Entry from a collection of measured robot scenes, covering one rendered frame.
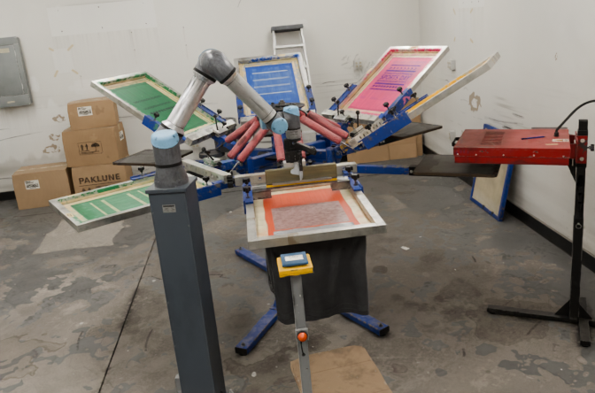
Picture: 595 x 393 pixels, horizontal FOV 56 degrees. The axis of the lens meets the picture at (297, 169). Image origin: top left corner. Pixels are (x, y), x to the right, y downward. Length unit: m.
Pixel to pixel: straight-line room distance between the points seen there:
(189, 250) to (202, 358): 0.56
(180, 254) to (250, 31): 4.64
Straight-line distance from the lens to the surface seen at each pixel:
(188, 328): 2.74
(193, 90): 2.58
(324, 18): 6.97
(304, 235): 2.34
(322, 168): 2.77
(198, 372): 2.86
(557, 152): 3.11
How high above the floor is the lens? 1.87
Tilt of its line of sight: 15 degrees down
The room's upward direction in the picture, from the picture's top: 5 degrees counter-clockwise
